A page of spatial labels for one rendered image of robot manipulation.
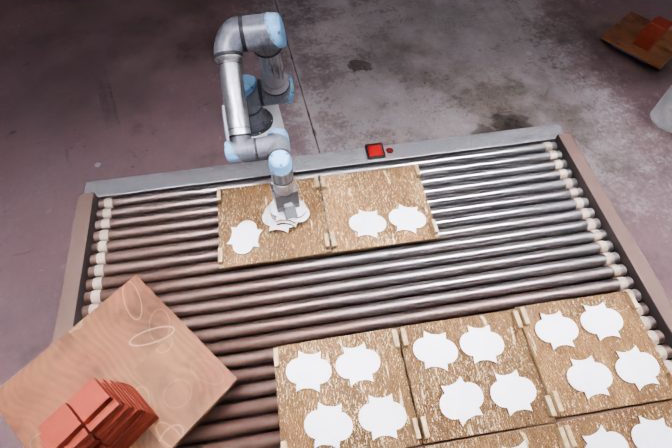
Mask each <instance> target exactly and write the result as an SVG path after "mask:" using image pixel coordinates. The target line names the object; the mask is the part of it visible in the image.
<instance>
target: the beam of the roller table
mask: <svg viewBox="0 0 672 448"><path fill-rule="evenodd" d="M563 133H564V132H563V131H562V129H561V127H560V125H559V124H553V125H545V126H537V127H529V128H521V129H513V130H505V131H497V132H489V133H480V134H472V135H464V136H456V137H448V138H440V139H432V140H424V141H416V142H408V143H399V144H391V145H383V148H384V151H385V155H386V158H382V159H374V160H368V157H367V153H366V150H365V148H359V149H351V150H343V151H335V152H327V153H318V154H310V155H302V156H294V157H291V159H292V168H293V175H296V174H304V173H312V172H320V171H328V170H336V169H344V168H351V167H359V166H367V165H375V164H383V163H391V162H399V161H406V160H414V159H422V158H430V157H438V156H446V155H454V154H462V153H469V152H477V151H485V150H493V149H501V148H509V147H517V146H524V145H532V144H540V143H542V142H553V141H554V140H555V138H556V136H557V135H558V134H563ZM387 148H392V149H393V153H387V152H386V149H387ZM268 162H269V160H262V161H254V162H246V163H237V164H229V165H221V166H213V167H205V168H197V169H189V170H181V171H173V172H164V173H156V174H148V175H140V176H132V177H124V178H116V179H108V180H100V181H92V182H86V186H85V191H84V194H85V193H93V192H94V193H95V194H96V195H97V197H98V198H99V199H105V198H109V197H114V198H116V197H123V196H131V195H139V194H147V193H155V192H163V191H171V190H179V189H186V188H194V187H202V186H210V185H218V184H226V183H234V182H241V181H249V180H257V179H265V178H271V173H270V169H269V165H268Z"/></svg>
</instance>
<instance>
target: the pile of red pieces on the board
mask: <svg viewBox="0 0 672 448"><path fill-rule="evenodd" d="M67 402H68V403H69V404H67V403H64V404H63V405H62V406H60V407H59V408H58V409H57V410H56V411H55V412H54V413H53V414H52V415H51V416H50V417H48V418H47V419H46V420H45V421H44V422H43V423H42V424H41V425H40V426H39V427H37V429H38V430H39V431H40V433H41V434H40V435H39V437H40V439H41V440H42V442H41V443H40V444H41V445H42V447H43V448H129V447H130V446H131V445H132V444H133V443H134V442H135V441H136V440H137V439H138V438H139V437H140V436H141V435H142V434H143V433H144V432H145V431H146V430H147V429H148V428H149V427H150V426H151V425H152V424H153V423H154V422H155V421H156V420H157V419H158V418H159V417H158V416H157V414H156V413H155V412H154V411H153V410H152V408H151V407H150V406H149V405H148V404H147V402H146V401H145V400H144V399H143V398H142V396H141V395H140V394H139V393H138V392H137V390H136V389H135V388H134V387H133V386H131V385H129V384H127V383H124V382H118V381H116V380H115V381H114V382H113V381H111V380H108V381H106V380H104V379H101V380H100V381H98V379H96V378H94V377H92V378H91V379H90V380H89V381H88V382H87V383H86V384H85V385H84V386H83V387H82V388H81V389H79V390H78V391H77V392H76V393H75V394H74V395H73V396H72V397H71V398H70V399H69V400H68V401H67Z"/></svg>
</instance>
